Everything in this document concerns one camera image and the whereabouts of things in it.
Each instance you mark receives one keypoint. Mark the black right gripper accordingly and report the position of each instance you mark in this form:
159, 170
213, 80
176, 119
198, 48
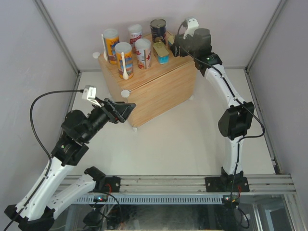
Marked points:
176, 47

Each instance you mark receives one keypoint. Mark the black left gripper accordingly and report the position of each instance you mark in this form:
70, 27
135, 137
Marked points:
116, 110

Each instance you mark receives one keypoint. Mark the blue rectangular spam tin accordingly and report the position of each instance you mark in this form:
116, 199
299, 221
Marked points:
170, 40

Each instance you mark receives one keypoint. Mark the teal rectangular tin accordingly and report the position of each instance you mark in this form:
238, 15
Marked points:
161, 52

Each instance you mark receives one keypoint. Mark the silver round tin can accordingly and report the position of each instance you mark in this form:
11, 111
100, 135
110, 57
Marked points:
158, 30

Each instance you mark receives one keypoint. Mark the orange can with white spoon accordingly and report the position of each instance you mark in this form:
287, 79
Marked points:
124, 60

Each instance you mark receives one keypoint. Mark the white red tall can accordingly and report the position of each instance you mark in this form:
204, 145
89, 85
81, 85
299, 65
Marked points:
135, 33

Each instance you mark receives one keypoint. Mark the orange tall can with spoon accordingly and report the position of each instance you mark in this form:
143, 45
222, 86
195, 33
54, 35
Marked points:
110, 38

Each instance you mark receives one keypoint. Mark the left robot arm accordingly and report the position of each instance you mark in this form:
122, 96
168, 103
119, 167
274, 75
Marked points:
38, 210

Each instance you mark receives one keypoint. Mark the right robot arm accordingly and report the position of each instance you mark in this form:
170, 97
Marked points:
237, 118

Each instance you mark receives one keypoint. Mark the wooden box counter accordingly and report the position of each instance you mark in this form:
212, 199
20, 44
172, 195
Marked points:
155, 90

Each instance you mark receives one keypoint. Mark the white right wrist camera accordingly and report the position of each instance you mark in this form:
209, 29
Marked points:
191, 24

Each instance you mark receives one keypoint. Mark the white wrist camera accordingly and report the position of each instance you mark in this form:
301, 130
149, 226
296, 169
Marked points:
89, 94
191, 24

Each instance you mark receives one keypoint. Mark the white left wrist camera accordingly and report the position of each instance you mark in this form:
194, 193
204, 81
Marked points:
89, 94

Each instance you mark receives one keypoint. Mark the black left base bracket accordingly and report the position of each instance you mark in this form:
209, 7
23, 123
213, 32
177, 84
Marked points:
107, 185

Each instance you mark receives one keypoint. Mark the black base bracket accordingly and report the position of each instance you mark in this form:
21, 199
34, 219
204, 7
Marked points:
107, 185
217, 185

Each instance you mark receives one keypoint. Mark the grey perforated cable tray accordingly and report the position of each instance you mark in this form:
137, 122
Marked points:
150, 200

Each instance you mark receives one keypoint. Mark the black right base bracket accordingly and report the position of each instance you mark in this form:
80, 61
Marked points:
217, 185

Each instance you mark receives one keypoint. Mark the aluminium frame rail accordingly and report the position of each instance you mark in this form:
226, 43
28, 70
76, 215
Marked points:
258, 184

